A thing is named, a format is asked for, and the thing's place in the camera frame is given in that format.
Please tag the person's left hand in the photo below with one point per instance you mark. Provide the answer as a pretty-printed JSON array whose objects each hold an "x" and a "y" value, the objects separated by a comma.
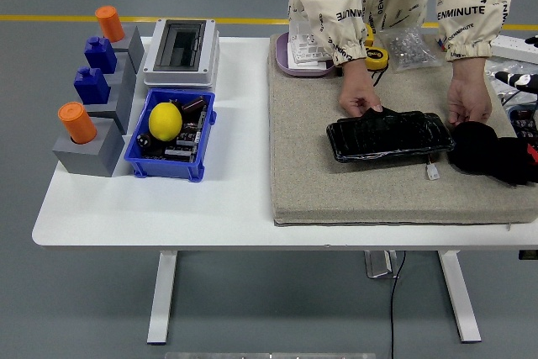
[{"x": 468, "y": 98}]

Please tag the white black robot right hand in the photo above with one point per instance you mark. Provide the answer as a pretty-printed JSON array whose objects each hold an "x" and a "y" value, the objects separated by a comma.
[{"x": 521, "y": 80}]

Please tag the person's right hand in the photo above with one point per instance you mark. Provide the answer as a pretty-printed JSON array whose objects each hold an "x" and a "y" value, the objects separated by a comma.
[{"x": 357, "y": 90}]

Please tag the black rag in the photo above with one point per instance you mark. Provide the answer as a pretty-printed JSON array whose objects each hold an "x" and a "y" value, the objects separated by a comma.
[{"x": 479, "y": 149}]

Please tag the glossy black panel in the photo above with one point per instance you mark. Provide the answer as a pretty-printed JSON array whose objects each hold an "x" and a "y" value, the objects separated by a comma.
[{"x": 386, "y": 136}]

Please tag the person's right forearm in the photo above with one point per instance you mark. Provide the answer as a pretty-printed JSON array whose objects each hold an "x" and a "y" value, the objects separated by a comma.
[{"x": 332, "y": 27}]

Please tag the person's left forearm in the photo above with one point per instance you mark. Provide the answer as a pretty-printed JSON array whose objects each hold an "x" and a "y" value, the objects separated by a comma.
[{"x": 471, "y": 18}]

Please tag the clear bags of small parts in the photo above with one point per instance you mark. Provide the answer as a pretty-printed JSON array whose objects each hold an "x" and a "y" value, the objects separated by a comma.
[{"x": 500, "y": 67}]

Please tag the white perforated bar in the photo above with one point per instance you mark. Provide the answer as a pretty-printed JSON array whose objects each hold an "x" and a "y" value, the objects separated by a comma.
[{"x": 510, "y": 48}]

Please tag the yellow tape measure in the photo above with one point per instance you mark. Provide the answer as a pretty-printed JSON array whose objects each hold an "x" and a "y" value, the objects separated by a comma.
[{"x": 377, "y": 57}]

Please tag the pale dish with dark parts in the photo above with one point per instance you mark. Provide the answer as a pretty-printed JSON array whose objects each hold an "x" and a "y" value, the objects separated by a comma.
[{"x": 525, "y": 119}]

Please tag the clear bag of screws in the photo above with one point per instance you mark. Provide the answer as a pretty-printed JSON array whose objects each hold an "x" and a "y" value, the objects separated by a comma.
[{"x": 409, "y": 50}]

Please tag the white plastic socket parts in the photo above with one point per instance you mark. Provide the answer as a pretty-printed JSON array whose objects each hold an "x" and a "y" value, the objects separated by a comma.
[{"x": 307, "y": 45}]

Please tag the purple tray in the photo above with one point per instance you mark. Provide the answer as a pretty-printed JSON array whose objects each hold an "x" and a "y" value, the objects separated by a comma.
[{"x": 282, "y": 60}]

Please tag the grey-brown mat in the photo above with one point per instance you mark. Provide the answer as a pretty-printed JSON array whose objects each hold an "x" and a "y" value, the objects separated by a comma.
[{"x": 336, "y": 195}]

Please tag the dark brown cylinder capacitor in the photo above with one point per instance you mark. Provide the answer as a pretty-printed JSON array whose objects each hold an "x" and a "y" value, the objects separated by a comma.
[{"x": 193, "y": 105}]

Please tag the black table controller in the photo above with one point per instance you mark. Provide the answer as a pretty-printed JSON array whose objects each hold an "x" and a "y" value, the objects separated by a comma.
[{"x": 529, "y": 255}]

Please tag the metal box under table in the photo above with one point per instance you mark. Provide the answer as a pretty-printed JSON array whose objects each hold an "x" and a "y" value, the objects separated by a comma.
[{"x": 380, "y": 264}]

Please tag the dark circuit board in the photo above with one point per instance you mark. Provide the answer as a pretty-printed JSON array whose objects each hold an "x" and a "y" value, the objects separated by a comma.
[{"x": 187, "y": 140}]

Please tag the yellow lemon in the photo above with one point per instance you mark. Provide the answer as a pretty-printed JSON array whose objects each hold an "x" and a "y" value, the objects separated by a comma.
[{"x": 165, "y": 121}]

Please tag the white table leg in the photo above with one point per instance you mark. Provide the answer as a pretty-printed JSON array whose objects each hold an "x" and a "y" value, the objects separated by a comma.
[
  {"x": 161, "y": 296},
  {"x": 460, "y": 296}
]

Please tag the blue plastic bin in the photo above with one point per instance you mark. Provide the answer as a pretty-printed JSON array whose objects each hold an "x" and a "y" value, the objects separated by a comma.
[{"x": 168, "y": 170}]

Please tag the grey block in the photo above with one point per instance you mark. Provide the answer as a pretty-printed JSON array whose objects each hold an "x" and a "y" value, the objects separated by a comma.
[
  {"x": 88, "y": 161},
  {"x": 135, "y": 50}
]

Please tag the orange cylinder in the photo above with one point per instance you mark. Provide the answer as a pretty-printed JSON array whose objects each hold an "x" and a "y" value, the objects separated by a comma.
[
  {"x": 77, "y": 123},
  {"x": 109, "y": 24}
]

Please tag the blue bottle-shaped block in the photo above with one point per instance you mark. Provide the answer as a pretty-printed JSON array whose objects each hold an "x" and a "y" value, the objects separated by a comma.
[
  {"x": 100, "y": 56},
  {"x": 90, "y": 86}
]

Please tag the grey electrical enclosure box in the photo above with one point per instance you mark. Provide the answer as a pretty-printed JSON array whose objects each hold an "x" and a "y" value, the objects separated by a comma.
[{"x": 180, "y": 73}]

